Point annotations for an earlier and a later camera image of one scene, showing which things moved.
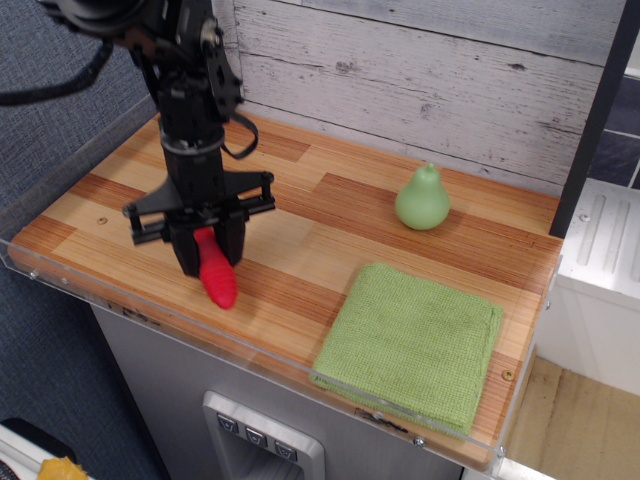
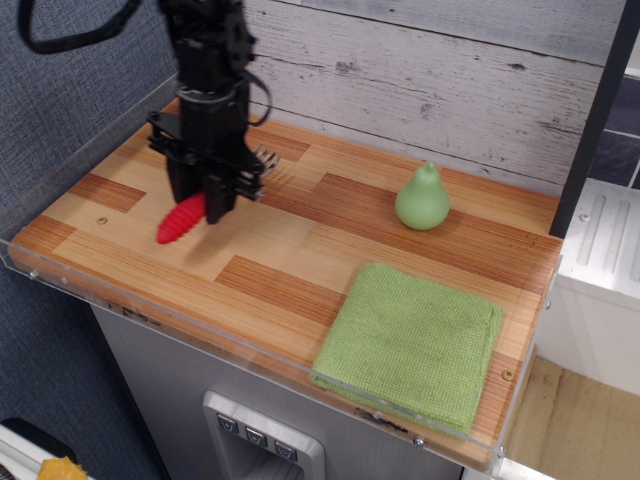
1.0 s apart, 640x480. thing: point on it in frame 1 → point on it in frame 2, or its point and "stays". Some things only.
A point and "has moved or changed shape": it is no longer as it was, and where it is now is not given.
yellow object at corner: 61,469 stays
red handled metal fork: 217,269 has moved or changed shape
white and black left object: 24,448 stays
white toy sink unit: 591,322 stays
